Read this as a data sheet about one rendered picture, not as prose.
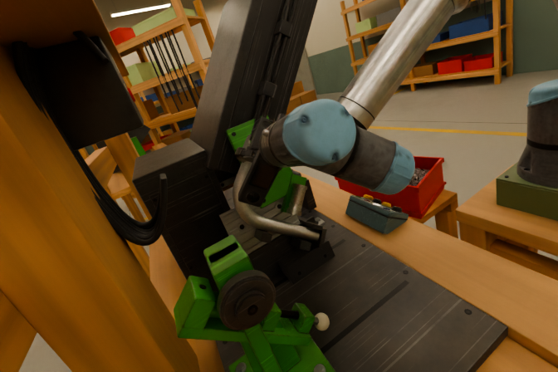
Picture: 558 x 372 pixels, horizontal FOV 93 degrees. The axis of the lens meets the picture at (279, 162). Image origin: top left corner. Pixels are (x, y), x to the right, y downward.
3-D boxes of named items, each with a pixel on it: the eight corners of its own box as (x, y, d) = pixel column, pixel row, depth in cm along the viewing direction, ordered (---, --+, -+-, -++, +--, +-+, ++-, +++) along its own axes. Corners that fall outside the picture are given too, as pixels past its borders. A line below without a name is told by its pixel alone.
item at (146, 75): (249, 192, 341) (168, -17, 261) (123, 209, 427) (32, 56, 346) (263, 173, 389) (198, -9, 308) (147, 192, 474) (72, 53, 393)
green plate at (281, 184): (287, 187, 77) (258, 120, 75) (300, 188, 70) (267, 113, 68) (252, 205, 73) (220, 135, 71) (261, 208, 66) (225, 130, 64)
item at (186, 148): (224, 217, 105) (189, 136, 93) (252, 255, 78) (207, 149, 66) (178, 241, 98) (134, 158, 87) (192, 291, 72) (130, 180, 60)
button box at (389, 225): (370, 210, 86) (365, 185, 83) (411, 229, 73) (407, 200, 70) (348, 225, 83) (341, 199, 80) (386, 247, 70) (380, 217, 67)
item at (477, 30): (498, 85, 431) (496, -78, 357) (357, 96, 686) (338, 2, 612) (513, 75, 454) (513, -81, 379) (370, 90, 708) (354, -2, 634)
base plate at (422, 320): (256, 176, 139) (255, 173, 139) (508, 335, 43) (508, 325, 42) (178, 214, 125) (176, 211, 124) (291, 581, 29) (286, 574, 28)
